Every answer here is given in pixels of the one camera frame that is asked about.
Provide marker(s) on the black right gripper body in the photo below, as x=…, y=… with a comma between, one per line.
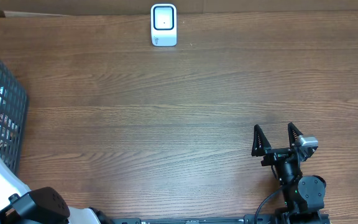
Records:
x=274, y=156

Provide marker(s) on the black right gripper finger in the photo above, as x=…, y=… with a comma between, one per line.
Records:
x=260, y=144
x=293, y=133

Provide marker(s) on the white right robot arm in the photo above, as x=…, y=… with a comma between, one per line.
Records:
x=303, y=195

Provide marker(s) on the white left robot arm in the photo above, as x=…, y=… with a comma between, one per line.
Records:
x=20, y=204

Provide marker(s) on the black mesh basket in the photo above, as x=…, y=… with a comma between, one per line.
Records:
x=13, y=114

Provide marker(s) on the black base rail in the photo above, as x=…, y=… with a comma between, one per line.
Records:
x=246, y=219

